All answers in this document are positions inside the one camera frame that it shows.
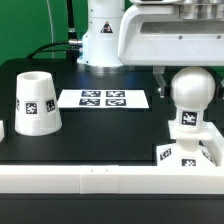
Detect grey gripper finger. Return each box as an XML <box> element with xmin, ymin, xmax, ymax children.
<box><xmin>153</xmin><ymin>66</ymin><xmax>166</xmax><ymax>98</ymax></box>

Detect white lamp base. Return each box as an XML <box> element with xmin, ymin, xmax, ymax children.
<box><xmin>156</xmin><ymin>120</ymin><xmax>218</xmax><ymax>168</ymax></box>

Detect white wall bar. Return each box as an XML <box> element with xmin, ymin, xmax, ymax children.
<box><xmin>0</xmin><ymin>165</ymin><xmax>224</xmax><ymax>194</ymax></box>
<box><xmin>203</xmin><ymin>122</ymin><xmax>224</xmax><ymax>166</ymax></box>
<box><xmin>0</xmin><ymin>120</ymin><xmax>5</xmax><ymax>142</ymax></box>

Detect black cable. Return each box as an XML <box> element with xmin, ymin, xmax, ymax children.
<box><xmin>25</xmin><ymin>39</ymin><xmax>84</xmax><ymax>60</ymax></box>

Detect white thin cable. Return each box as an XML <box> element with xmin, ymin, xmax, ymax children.
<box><xmin>45</xmin><ymin>0</ymin><xmax>55</xmax><ymax>43</ymax></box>

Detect white right wall bar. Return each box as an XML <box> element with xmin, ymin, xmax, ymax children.
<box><xmin>203</xmin><ymin>122</ymin><xmax>224</xmax><ymax>166</ymax></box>

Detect white marker sheet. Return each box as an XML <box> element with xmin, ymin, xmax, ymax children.
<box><xmin>58</xmin><ymin>89</ymin><xmax>149</xmax><ymax>109</ymax></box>

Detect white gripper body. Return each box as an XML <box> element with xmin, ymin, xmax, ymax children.
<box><xmin>118</xmin><ymin>0</ymin><xmax>224</xmax><ymax>66</ymax></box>

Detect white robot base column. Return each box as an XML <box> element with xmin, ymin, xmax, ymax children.
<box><xmin>77</xmin><ymin>0</ymin><xmax>125</xmax><ymax>73</ymax></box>

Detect white left wall bar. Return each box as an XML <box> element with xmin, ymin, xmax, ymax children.
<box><xmin>0</xmin><ymin>120</ymin><xmax>5</xmax><ymax>142</ymax></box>

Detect white lamp bulb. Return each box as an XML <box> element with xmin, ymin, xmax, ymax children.
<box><xmin>171</xmin><ymin>67</ymin><xmax>215</xmax><ymax>133</ymax></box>

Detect white front wall bar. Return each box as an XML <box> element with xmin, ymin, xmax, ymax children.
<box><xmin>0</xmin><ymin>165</ymin><xmax>224</xmax><ymax>194</ymax></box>

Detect white lamp shade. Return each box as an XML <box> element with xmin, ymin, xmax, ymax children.
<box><xmin>15</xmin><ymin>71</ymin><xmax>62</xmax><ymax>136</ymax></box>

